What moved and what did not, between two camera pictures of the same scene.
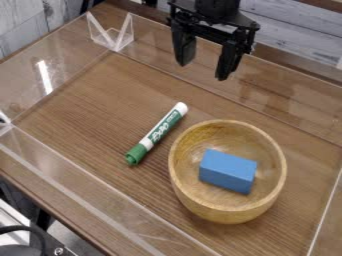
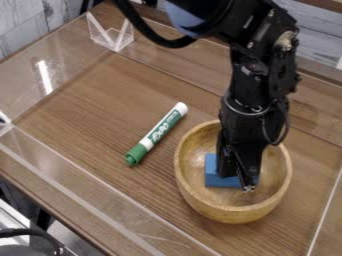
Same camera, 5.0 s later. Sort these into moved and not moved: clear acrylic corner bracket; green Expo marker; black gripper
Moved: black gripper
Not moved: green Expo marker; clear acrylic corner bracket
